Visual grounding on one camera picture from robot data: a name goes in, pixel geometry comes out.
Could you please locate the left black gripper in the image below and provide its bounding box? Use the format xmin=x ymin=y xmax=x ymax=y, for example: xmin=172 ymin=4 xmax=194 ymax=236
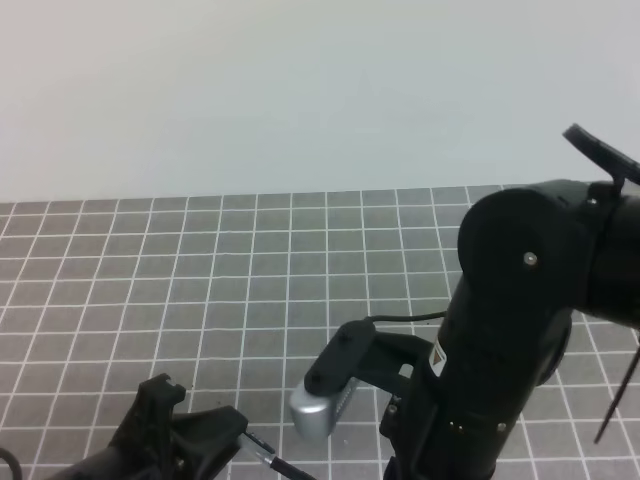
xmin=50 ymin=373 xmax=248 ymax=479

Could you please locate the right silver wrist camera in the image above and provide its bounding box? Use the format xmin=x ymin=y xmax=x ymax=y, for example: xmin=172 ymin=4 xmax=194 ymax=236
xmin=289 ymin=319 xmax=377 ymax=442

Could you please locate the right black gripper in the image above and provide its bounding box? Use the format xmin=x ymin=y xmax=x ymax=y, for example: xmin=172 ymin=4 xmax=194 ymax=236
xmin=349 ymin=329 xmax=435 ymax=440

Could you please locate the black pen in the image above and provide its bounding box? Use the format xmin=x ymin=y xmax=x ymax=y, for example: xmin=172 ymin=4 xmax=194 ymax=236
xmin=238 ymin=430 xmax=319 ymax=480

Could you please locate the right black camera cable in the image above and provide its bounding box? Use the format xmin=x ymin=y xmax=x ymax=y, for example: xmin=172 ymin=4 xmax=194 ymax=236
xmin=367 ymin=123 xmax=640 ymax=326

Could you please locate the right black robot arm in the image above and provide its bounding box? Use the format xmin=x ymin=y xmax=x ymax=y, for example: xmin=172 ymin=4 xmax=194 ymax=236
xmin=341 ymin=180 xmax=639 ymax=479

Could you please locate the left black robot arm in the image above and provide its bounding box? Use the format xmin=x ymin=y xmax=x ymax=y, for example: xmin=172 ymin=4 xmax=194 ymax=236
xmin=53 ymin=374 xmax=248 ymax=479

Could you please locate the grey grid tablecloth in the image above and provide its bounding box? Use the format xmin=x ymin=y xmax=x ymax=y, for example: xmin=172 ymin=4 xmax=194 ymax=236
xmin=0 ymin=185 xmax=640 ymax=480

